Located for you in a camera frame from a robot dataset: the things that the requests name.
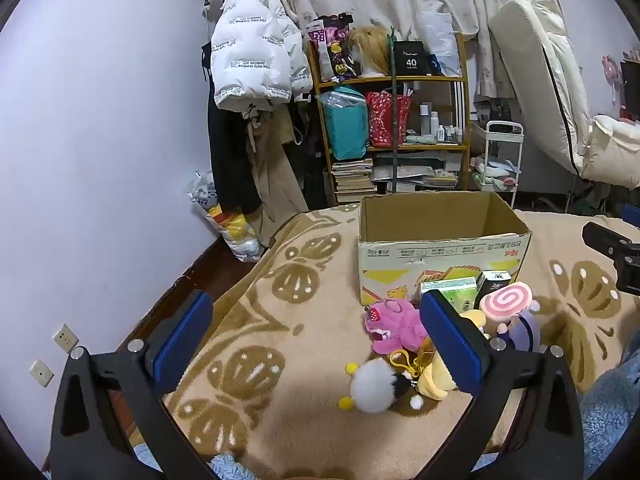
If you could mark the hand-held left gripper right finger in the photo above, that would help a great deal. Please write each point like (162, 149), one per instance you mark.
(452, 345)

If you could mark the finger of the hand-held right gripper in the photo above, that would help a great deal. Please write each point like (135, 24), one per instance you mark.
(622, 260)
(632, 217)

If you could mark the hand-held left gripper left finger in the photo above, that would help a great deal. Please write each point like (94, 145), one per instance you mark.
(182, 340)

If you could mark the yellow plush toy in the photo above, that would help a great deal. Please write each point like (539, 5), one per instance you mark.
(435, 385)

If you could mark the pink plush bear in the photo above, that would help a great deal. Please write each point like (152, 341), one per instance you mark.
(395, 325)

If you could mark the black tissue pack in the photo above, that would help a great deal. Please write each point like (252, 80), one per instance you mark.
(492, 280)

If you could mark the cardboard box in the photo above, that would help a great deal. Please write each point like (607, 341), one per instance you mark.
(440, 255)

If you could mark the green tissue pack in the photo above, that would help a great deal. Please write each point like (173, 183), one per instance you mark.
(450, 287)

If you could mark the pink swirl lollipop plush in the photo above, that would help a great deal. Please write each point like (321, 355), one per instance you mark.
(505, 302)

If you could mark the purple plush toy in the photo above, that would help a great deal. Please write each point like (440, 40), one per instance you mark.
(527, 332)

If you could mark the white fluffy pompom toy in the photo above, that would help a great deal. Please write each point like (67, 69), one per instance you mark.
(370, 385)

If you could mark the beige printed blanket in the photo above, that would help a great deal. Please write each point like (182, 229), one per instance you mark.
(300, 360)

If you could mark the plastic bag of toys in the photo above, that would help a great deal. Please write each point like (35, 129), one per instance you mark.
(235, 230)

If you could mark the pink flower ornament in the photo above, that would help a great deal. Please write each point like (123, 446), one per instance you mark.
(614, 75)

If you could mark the blue fleece clothing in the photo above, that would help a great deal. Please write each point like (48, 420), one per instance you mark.
(610, 410)

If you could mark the white trolley cart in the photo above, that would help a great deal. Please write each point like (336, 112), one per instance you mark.
(505, 125)

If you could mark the white folded mattress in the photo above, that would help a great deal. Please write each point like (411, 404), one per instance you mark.
(550, 60)

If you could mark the pile of papers and books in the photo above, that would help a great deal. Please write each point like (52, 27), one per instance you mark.
(420, 170)

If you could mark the black coat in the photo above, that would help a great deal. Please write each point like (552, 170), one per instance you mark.
(225, 160)

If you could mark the beige trousers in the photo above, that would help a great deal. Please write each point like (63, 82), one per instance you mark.
(270, 175)

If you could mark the stack of books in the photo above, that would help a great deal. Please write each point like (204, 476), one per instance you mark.
(352, 180)

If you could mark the row of cosmetic bottles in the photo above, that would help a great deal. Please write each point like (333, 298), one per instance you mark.
(440, 130)

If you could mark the red patterned bag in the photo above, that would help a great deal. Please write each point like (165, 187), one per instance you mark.
(382, 120)

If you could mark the teal bag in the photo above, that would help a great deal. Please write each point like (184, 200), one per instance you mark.
(345, 130)

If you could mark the wooden shelf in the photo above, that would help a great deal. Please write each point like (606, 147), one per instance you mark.
(415, 78)

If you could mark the clear plastic bag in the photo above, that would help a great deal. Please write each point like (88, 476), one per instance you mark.
(440, 40)

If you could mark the black box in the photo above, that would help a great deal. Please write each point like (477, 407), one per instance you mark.
(410, 60)

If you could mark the white puffer jacket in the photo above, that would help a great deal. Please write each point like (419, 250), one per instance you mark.
(250, 55)

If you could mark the blonde wig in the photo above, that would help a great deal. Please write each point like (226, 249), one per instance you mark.
(370, 50)

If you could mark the colourful printed package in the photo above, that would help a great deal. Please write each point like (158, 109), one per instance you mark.
(330, 45)

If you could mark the white wall socket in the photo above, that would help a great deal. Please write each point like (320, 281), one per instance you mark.
(41, 372)
(65, 337)

